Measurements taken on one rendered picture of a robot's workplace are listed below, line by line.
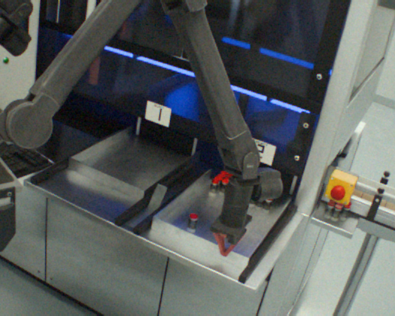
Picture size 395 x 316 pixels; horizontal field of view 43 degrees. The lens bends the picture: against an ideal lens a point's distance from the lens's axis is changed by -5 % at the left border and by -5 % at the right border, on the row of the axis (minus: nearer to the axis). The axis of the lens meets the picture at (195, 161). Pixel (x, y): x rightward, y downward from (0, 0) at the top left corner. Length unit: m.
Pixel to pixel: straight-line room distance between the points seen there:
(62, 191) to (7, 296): 1.04
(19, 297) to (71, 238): 0.46
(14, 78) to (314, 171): 0.98
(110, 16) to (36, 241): 1.42
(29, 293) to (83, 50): 1.62
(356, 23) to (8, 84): 1.07
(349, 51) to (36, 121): 0.80
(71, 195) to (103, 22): 0.60
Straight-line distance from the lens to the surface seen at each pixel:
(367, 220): 1.60
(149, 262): 1.87
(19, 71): 1.73
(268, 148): 1.47
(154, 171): 1.56
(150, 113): 1.61
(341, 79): 1.37
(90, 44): 0.93
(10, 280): 2.46
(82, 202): 1.38
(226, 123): 1.06
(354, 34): 1.34
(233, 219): 1.14
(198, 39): 1.01
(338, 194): 1.43
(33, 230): 2.19
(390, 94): 6.10
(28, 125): 0.89
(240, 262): 1.23
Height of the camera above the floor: 1.63
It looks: 27 degrees down
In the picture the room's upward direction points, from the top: 11 degrees clockwise
